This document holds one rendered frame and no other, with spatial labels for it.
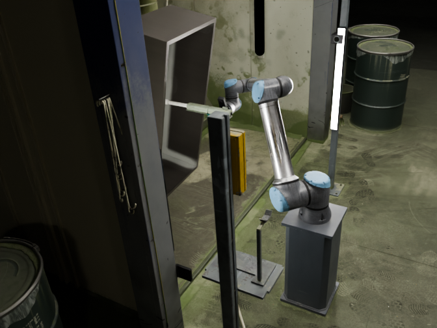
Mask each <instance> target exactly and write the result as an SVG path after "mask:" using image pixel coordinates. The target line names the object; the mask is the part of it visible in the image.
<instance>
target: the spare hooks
mask: <svg viewBox="0 0 437 328"><path fill-rule="evenodd" d="M110 95H111V93H108V94H106V95H105V96H103V97H101V98H99V99H98V100H96V106H97V107H99V105H100V101H101V104H103V108H104V111H105V118H106V123H107V130H108V134H109V142H110V146H111V154H112V159H113V165H114V172H115V176H116V183H117V188H118V194H119V199H120V202H123V199H121V197H123V196H124V195H125V194H126V200H127V207H128V211H129V209H131V210H132V209H135V208H136V206H137V205H136V203H135V205H134V207H133V208H131V207H130V205H129V200H128V196H127V191H126V190H127V186H125V183H124V176H123V174H122V168H121V165H122V161H120V159H119V155H118V149H117V145H116V138H115V135H114V127H113V115H112V109H113V112H114V115H115V117H116V120H117V123H118V126H119V128H120V131H121V134H122V130H121V127H120V124H119V121H118V119H117V116H116V113H115V110H114V107H113V104H112V101H111V98H110V97H109V96H110ZM105 100H107V103H108V109H109V112H108V109H107V104H106V101H105ZM98 104H99V105H98ZM106 110H107V114H106ZM107 115H108V118H109V124H110V127H111V133H112V138H113V147H112V142H111V136H110V131H109V125H108V122H107ZM113 148H114V153H113ZM116 155H117V157H116ZM117 158H118V162H119V164H118V163H117ZM114 159H115V160H114ZM118 166H120V174H119V172H118ZM120 175H122V177H121V178H120V177H119V176H120ZM120 180H123V184H124V189H121V185H120ZM120 191H123V195H122V194H121V192H120ZM134 212H135V211H134V210H133V213H131V212H130V211H129V213H130V214H134Z"/></svg>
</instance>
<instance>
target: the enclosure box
mask: <svg viewBox="0 0 437 328"><path fill-rule="evenodd" d="M141 18H142V27H143V32H144V41H145V46H146V56H147V61H148V69H149V75H150V84H151V89H152V98H153V107H154V113H155V121H156V126H157V136H158V141H159V149H161V155H162V160H163V169H164V174H165V184H166V193H167V197H168V196H169V195H170V194H171V193H172V192H173V191H174V190H175V189H176V188H177V187H178V186H179V185H180V184H181V183H182V182H183V181H184V180H185V179H186V178H187V177H188V176H189V175H190V174H191V173H192V172H193V171H194V170H196V169H197V168H198V160H199V155H200V145H201V139H202V130H203V124H204V114H203V113H202V114H200V113H195V112H192V111H187V108H186V107H181V106H177V105H170V104H165V99H166V100H169V101H173V102H180V103H197V104H201V105H205V104H206V98H207V88H208V83H209V73H210V67H211V57H212V51H213V41H214V35H215V25H216V20H217V18H215V17H213V16H208V15H206V14H202V13H199V12H195V11H192V10H188V9H186V8H181V7H177V6H174V5H167V6H165V7H163V8H159V9H157V10H154V11H152V12H149V13H147V14H143V15H142V16H141Z"/></svg>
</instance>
